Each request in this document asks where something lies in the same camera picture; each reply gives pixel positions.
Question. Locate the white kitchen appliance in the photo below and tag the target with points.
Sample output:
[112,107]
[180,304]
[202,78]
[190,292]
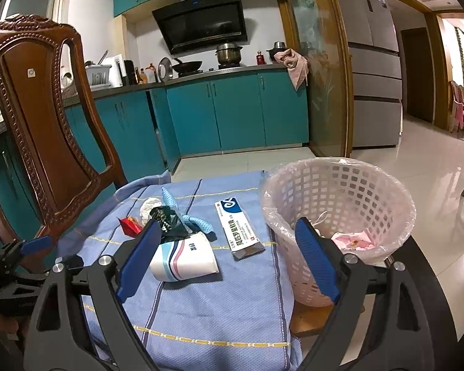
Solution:
[116,71]

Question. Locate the dark sauce bottle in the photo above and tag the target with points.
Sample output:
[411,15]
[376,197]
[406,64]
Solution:
[140,77]

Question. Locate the black lidded pot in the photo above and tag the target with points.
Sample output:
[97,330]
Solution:
[278,50]

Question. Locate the carved wooden chair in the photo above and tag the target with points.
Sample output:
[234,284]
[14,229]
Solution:
[42,123]

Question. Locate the white dish rack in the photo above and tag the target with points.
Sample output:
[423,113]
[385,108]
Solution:
[98,77]

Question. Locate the white plastic lattice basket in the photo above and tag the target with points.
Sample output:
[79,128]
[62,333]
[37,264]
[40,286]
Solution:
[355,185]

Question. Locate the clear bottle red cap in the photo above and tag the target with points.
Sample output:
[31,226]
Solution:
[152,74]

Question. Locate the white crumpled tissue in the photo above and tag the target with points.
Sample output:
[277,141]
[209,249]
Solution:
[150,206]

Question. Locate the striped white paper cup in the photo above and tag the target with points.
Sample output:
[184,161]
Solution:
[189,262]

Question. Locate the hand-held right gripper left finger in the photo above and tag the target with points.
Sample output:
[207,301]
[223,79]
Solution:
[135,259]

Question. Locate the black kitchen appliance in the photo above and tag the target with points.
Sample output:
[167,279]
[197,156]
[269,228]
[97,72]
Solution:
[129,73]

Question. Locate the glass pan lid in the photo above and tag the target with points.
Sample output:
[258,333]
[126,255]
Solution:
[165,69]

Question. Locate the silver refrigerator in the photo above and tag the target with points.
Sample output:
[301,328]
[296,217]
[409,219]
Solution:
[371,65]

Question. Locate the black plastic bag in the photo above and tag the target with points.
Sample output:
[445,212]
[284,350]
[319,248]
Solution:
[170,224]

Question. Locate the blue checked towel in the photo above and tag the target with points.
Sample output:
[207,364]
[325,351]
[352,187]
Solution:
[216,317]

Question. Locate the white blue ointment box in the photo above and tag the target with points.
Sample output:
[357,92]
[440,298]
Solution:
[236,228]

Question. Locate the pink printed plastic bag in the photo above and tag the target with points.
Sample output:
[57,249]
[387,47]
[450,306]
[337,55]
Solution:
[352,239]

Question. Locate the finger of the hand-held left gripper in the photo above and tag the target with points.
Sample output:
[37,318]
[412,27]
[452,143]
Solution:
[36,244]

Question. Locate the black wok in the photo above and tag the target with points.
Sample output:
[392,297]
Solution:
[189,66]

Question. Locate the wood framed glass partition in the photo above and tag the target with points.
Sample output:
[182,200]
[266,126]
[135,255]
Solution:
[324,65]

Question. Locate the pink cloth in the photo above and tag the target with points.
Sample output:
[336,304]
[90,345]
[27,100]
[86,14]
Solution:
[296,67]

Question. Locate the steel cooking pot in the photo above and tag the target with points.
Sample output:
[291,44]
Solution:
[229,54]

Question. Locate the red wrapper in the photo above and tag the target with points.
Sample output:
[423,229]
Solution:
[130,226]

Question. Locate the black range hood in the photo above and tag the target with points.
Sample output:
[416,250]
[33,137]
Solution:
[201,23]

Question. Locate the dark wooden door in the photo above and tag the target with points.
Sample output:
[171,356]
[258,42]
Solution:
[417,77]

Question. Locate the teal lower kitchen cabinets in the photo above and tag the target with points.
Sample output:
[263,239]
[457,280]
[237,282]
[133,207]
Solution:
[236,112]

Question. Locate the green garland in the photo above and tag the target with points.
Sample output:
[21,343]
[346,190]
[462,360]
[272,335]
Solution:
[460,62]

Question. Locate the gas stove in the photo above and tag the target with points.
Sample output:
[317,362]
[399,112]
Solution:
[212,71]

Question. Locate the light blue wrapper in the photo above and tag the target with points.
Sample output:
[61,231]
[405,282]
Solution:
[170,201]

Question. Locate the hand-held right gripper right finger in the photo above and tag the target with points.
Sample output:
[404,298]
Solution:
[317,255]

